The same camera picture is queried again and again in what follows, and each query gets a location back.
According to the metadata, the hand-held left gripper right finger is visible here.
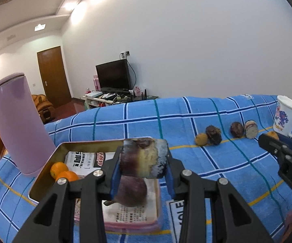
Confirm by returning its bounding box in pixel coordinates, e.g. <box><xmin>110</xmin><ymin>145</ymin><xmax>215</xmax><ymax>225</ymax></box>
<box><xmin>165</xmin><ymin>148</ymin><xmax>274</xmax><ymax>243</ymax></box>

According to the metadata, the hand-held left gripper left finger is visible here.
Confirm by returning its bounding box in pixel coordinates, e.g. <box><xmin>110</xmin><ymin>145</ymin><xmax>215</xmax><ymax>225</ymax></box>
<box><xmin>12</xmin><ymin>147</ymin><xmax>123</xmax><ymax>243</ymax></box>

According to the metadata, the purple round radish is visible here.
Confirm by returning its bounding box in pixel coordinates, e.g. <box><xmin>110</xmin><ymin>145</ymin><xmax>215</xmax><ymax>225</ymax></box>
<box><xmin>103</xmin><ymin>175</ymin><xmax>148</xmax><ymax>208</ymax></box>

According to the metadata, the black router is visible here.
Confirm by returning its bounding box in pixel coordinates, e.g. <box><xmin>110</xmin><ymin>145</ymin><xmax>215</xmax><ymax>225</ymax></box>
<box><xmin>132</xmin><ymin>89</ymin><xmax>148</xmax><ymax>100</ymax></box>

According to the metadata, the brown wooden door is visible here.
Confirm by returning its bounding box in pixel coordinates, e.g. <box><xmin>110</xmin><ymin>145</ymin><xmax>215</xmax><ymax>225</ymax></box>
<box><xmin>37</xmin><ymin>46</ymin><xmax>73</xmax><ymax>108</ymax></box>

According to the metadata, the black flat television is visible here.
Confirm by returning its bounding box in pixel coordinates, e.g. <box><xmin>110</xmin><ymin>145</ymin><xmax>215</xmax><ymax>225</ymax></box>
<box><xmin>96</xmin><ymin>59</ymin><xmax>132</xmax><ymax>91</ymax></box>

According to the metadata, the knobbly dark taro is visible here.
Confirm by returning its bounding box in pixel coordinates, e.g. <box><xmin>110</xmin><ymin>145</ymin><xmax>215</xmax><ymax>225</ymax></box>
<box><xmin>206</xmin><ymin>125</ymin><xmax>222</xmax><ymax>145</ymax></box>

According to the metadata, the white television stand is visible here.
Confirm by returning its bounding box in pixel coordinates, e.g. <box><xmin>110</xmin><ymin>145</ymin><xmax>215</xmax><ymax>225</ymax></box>
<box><xmin>81</xmin><ymin>91</ymin><xmax>159</xmax><ymax>112</ymax></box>

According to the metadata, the tall purple tumbler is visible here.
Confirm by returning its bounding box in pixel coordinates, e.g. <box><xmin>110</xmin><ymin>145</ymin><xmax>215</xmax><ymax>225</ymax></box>
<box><xmin>0</xmin><ymin>73</ymin><xmax>56</xmax><ymax>176</ymax></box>

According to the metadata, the blue plaid blanket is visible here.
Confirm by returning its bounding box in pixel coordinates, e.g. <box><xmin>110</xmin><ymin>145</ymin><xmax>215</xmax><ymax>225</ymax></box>
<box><xmin>0</xmin><ymin>94</ymin><xmax>292</xmax><ymax>243</ymax></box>

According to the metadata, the white printed enamel mug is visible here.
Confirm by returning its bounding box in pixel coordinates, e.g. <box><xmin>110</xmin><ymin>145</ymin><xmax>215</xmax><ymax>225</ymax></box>
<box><xmin>273</xmin><ymin>95</ymin><xmax>292</xmax><ymax>137</ymax></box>

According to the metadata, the orange leather armchair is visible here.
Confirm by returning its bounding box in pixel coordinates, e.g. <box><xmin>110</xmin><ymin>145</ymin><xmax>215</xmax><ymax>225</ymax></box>
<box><xmin>31</xmin><ymin>94</ymin><xmax>56</xmax><ymax>124</ymax></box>

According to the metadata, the pink metal tin box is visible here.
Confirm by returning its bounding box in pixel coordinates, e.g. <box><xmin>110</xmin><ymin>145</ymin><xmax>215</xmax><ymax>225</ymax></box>
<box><xmin>27</xmin><ymin>137</ymin><xmax>162</xmax><ymax>232</ymax></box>

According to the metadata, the orange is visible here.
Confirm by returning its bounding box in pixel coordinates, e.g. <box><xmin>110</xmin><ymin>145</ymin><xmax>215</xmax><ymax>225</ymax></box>
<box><xmin>50</xmin><ymin>162</ymin><xmax>69</xmax><ymax>179</ymax></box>
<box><xmin>55</xmin><ymin>171</ymin><xmax>79</xmax><ymax>183</ymax></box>

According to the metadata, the cut taro chunk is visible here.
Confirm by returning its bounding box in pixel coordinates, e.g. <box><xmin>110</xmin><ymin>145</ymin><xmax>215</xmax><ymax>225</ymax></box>
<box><xmin>119</xmin><ymin>137</ymin><xmax>169</xmax><ymax>180</ymax></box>

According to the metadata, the round dark taro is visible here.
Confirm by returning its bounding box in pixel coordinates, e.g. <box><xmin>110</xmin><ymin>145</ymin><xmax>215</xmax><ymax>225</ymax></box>
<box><xmin>230</xmin><ymin>121</ymin><xmax>244</xmax><ymax>138</ymax></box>

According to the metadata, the black power cable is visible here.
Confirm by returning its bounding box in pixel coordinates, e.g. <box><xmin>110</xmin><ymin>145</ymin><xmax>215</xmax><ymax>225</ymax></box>
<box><xmin>126</xmin><ymin>57</ymin><xmax>138</xmax><ymax>90</ymax></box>

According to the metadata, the cut taro half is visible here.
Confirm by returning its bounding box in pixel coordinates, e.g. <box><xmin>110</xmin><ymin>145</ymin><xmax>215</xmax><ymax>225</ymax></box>
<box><xmin>244</xmin><ymin>120</ymin><xmax>259</xmax><ymax>139</ymax></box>

